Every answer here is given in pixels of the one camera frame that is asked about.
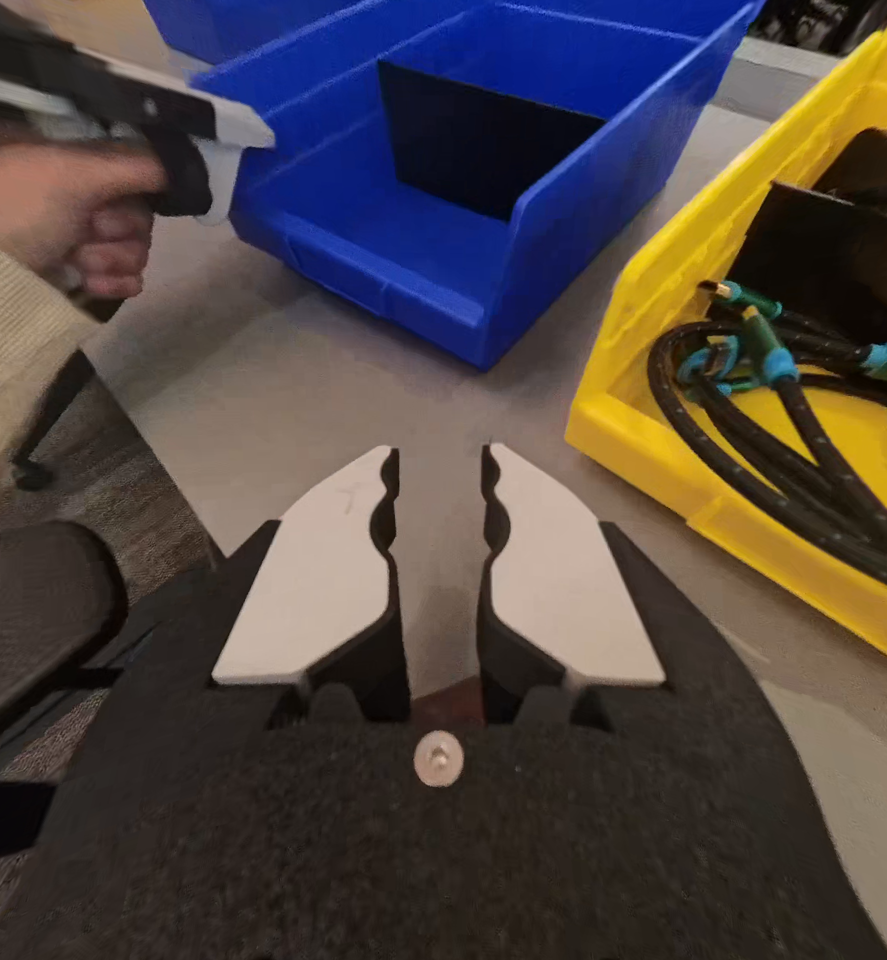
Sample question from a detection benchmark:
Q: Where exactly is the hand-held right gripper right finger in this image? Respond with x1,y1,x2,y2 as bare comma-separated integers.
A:
477,442,667,726

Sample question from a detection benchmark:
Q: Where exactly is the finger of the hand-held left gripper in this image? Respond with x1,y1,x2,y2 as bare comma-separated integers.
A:
213,97,277,151

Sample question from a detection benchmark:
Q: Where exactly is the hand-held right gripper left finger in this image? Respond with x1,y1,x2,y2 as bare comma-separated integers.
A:
211,445,412,725

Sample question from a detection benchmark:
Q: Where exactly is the yellow storage bin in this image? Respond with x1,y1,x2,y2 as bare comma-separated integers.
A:
565,11,887,669

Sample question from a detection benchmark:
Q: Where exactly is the blue storage bin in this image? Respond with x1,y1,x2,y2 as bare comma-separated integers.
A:
190,0,769,373
142,0,373,67

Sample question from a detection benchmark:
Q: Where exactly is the person's left forearm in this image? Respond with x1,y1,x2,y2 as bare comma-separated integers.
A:
0,221,103,526

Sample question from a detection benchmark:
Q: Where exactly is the grey desk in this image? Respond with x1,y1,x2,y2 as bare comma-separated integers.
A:
8,0,887,960

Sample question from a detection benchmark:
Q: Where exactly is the person's left hand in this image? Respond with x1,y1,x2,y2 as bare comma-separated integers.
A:
0,137,171,301

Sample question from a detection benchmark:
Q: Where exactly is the black bin divider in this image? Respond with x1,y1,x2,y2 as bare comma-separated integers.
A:
378,61,608,223
728,180,887,361

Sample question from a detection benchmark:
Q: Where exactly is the black mesh office chair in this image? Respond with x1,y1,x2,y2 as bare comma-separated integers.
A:
0,517,223,864

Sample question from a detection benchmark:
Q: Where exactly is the black chair leg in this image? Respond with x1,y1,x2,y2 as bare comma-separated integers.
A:
10,348,101,492

